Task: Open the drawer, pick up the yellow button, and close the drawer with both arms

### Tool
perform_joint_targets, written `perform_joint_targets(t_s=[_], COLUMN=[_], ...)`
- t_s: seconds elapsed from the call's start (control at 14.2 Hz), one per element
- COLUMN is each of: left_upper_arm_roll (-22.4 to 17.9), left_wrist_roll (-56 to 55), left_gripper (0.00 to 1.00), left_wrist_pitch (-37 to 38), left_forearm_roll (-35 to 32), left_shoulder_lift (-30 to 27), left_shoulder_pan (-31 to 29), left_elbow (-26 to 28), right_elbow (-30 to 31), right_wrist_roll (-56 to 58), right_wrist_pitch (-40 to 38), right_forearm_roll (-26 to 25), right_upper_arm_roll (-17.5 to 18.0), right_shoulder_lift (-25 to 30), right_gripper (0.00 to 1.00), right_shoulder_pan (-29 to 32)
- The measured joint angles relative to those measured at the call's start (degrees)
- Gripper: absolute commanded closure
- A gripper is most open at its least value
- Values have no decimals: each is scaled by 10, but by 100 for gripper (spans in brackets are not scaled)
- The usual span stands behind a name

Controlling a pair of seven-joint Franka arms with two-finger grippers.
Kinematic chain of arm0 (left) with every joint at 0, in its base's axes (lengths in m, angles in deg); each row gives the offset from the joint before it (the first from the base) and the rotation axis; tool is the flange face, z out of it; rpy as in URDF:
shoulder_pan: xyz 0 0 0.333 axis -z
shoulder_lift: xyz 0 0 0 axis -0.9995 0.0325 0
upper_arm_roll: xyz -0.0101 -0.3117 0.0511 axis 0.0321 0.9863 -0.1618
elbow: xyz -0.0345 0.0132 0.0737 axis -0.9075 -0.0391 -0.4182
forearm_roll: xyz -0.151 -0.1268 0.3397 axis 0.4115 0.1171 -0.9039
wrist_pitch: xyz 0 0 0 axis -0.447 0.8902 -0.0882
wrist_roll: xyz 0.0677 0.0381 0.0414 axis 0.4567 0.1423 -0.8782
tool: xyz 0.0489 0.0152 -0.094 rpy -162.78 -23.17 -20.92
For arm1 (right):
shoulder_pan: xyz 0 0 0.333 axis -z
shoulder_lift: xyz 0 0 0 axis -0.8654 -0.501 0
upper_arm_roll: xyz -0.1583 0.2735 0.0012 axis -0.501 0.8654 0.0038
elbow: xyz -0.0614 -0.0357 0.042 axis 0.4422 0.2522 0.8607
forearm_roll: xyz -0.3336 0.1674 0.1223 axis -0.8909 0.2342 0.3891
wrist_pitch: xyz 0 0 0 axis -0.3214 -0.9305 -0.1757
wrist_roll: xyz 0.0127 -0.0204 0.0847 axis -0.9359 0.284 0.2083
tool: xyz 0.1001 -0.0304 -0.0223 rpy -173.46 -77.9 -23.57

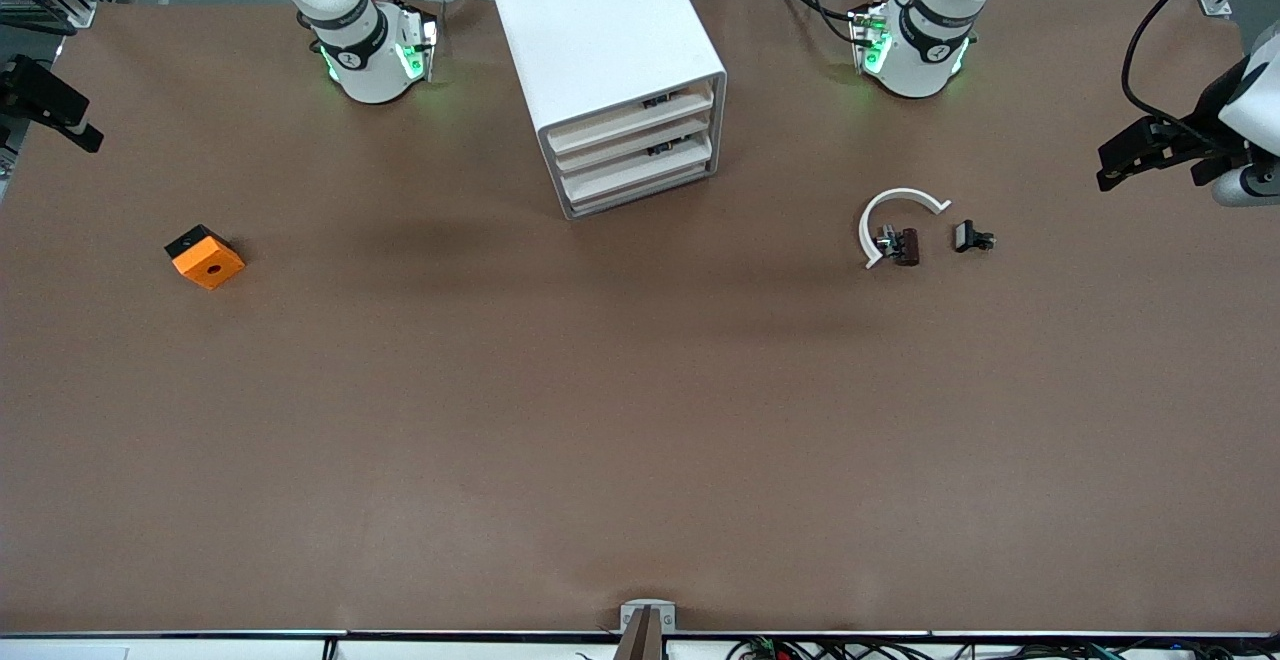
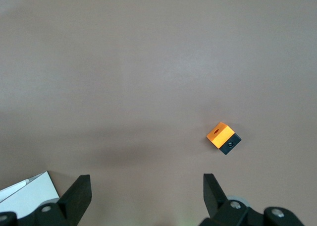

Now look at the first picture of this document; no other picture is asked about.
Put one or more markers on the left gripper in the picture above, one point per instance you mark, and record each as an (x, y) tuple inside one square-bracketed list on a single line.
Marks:
[(1208, 112)]

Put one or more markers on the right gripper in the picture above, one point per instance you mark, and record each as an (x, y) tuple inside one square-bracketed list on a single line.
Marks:
[(30, 90)]

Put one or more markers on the white drawer with orange button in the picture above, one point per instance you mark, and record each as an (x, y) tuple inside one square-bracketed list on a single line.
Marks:
[(610, 128)]

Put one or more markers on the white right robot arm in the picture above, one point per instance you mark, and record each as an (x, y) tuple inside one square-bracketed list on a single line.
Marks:
[(365, 70)]

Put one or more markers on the white drawer cabinet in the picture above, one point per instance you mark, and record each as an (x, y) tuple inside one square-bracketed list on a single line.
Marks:
[(590, 20)]

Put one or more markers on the small black clip component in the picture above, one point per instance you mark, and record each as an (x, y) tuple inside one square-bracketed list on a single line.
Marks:
[(966, 236)]

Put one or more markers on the orange and black box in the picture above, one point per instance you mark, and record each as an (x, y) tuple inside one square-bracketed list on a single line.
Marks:
[(210, 265)]

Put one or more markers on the dark brown small component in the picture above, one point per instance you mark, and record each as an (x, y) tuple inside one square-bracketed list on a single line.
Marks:
[(906, 245)]

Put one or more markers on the grey metal table bracket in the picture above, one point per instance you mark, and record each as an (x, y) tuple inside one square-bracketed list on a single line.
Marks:
[(648, 620)]

